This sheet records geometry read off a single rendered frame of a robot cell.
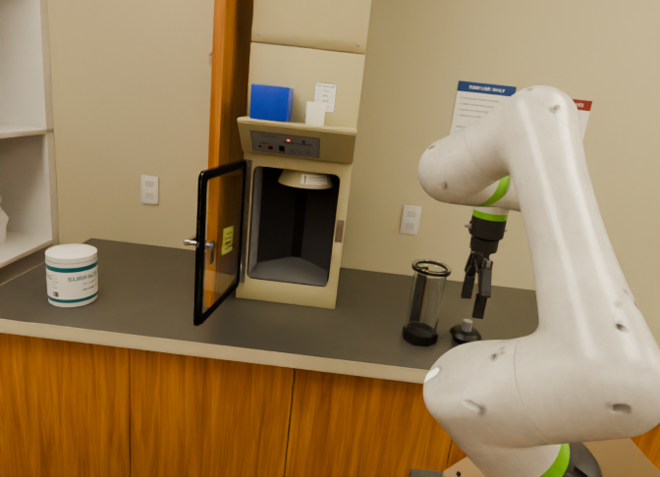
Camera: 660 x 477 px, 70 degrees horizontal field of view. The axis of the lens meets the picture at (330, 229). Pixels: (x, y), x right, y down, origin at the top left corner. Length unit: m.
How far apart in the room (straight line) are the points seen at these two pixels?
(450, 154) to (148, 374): 1.00
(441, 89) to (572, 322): 1.34
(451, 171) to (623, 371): 0.42
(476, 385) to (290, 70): 1.01
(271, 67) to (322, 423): 1.00
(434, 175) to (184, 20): 1.30
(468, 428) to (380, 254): 1.31
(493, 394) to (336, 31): 1.04
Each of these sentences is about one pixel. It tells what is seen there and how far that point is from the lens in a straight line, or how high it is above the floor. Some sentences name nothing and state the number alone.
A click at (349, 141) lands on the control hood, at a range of 1.29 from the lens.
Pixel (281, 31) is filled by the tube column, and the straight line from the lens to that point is 1.40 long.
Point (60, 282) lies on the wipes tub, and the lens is 1.50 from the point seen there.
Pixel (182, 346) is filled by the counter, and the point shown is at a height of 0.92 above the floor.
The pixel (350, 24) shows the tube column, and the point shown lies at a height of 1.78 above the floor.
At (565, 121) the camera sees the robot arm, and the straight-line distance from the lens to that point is 0.79.
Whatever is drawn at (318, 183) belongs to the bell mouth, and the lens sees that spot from 1.43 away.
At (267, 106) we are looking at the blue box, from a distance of 1.29.
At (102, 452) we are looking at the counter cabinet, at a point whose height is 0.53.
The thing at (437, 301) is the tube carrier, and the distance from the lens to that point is 1.35.
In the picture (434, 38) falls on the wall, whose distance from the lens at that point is 1.84.
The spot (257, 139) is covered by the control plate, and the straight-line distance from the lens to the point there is 1.34.
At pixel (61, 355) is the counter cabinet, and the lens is 1.51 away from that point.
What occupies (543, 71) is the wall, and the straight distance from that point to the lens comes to 1.94.
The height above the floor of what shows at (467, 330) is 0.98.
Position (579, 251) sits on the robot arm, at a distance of 0.66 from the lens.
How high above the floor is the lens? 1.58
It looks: 15 degrees down
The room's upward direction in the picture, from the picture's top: 6 degrees clockwise
